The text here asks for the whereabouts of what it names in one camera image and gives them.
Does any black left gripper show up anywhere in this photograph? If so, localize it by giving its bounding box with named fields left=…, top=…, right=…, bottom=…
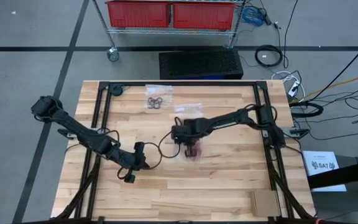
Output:
left=119, top=142, right=150, bottom=184

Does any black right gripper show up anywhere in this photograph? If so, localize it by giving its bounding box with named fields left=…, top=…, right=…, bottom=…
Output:
left=172, top=118, right=213, bottom=158

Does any red rubber band bunch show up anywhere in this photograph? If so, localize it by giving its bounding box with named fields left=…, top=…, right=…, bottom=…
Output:
left=185, top=141, right=204, bottom=160

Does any black rubber band bunch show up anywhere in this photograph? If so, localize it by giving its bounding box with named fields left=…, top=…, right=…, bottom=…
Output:
left=147, top=96, right=164, bottom=110

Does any black perforated computer case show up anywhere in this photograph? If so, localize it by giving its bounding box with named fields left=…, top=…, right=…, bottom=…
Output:
left=158, top=48, right=244, bottom=80

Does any green tape roll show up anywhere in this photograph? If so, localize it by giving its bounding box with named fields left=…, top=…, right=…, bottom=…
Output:
left=109, top=84, right=124, bottom=96

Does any brown cardboard box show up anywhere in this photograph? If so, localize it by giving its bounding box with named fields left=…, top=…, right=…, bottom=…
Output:
left=249, top=189, right=282, bottom=218

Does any white power strip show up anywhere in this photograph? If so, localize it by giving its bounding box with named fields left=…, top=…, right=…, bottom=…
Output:
left=287, top=80, right=301, bottom=98

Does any red plastic bin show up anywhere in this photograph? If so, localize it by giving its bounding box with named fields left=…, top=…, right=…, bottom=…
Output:
left=106, top=0, right=171, bottom=29
left=172, top=1, right=236, bottom=31

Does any white paper sign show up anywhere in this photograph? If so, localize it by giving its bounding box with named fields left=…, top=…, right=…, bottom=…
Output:
left=302, top=151, right=347, bottom=193

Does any black beam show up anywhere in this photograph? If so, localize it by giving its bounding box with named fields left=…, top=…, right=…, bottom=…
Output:
left=308, top=159, right=358, bottom=190

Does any grey side table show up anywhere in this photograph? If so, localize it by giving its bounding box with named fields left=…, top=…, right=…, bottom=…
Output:
left=309, top=154, right=358, bottom=224

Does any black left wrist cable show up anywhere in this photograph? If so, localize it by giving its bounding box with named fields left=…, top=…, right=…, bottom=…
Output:
left=116, top=142, right=163, bottom=182

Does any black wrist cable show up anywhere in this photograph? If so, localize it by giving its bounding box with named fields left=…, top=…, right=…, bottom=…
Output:
left=116, top=142, right=163, bottom=182
left=157, top=116, right=182, bottom=159

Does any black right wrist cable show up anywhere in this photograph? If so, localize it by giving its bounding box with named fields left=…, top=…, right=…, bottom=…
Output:
left=157, top=116, right=182, bottom=159

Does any chrome wire shelf cart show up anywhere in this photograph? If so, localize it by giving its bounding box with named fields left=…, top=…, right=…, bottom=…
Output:
left=91, top=0, right=247, bottom=63

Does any white cable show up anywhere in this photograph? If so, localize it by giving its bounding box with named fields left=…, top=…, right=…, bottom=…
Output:
left=270, top=70, right=306, bottom=97

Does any black cable coil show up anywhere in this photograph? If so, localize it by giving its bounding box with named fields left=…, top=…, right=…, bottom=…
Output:
left=254, top=44, right=284, bottom=68

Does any thick black cable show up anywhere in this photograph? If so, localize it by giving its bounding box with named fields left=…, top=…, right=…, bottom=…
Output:
left=289, top=101, right=324, bottom=118

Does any blue cable coil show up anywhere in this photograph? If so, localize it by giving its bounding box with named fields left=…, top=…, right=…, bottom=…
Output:
left=242, top=6, right=266, bottom=27

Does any thin black cable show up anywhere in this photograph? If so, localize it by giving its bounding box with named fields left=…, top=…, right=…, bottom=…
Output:
left=283, top=0, right=300, bottom=68

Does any yellow cable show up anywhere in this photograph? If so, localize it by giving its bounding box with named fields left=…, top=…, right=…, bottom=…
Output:
left=290, top=71, right=358, bottom=103

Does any long black cable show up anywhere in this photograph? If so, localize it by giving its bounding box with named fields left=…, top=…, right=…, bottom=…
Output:
left=309, top=40, right=358, bottom=102

